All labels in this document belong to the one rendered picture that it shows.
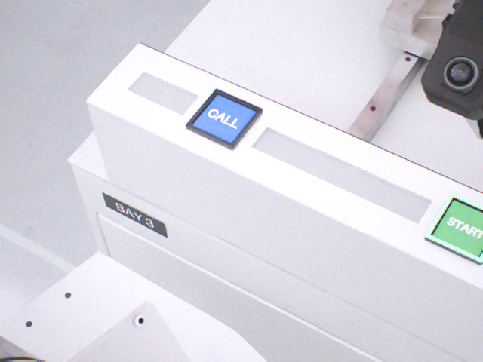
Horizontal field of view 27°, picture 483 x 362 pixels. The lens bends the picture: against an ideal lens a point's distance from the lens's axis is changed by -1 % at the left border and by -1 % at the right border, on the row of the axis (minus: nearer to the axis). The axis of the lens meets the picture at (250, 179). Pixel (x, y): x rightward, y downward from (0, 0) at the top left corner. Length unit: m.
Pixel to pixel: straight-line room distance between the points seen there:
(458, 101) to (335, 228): 0.32
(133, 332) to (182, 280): 0.36
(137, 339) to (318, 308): 0.27
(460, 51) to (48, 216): 1.59
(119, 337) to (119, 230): 0.37
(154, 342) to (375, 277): 0.22
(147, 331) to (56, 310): 0.20
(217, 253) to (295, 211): 0.19
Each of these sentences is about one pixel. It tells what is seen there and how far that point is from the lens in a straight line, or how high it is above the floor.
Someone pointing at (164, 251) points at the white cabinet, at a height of 0.73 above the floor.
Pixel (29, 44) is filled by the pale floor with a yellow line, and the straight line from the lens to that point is 2.50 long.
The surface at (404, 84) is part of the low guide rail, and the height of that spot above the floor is 0.84.
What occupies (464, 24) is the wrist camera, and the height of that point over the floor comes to 1.26.
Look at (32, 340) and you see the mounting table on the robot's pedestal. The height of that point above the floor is 0.82.
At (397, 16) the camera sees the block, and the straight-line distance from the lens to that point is 1.17.
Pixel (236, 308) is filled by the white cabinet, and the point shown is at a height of 0.68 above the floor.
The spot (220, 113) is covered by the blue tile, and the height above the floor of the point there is 0.96.
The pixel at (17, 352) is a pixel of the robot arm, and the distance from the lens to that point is 0.65.
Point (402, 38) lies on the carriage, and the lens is 1.19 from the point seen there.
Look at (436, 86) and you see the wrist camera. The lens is 0.65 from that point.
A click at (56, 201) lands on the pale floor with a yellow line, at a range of 2.17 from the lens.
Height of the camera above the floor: 1.72
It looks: 53 degrees down
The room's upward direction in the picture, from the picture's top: 5 degrees counter-clockwise
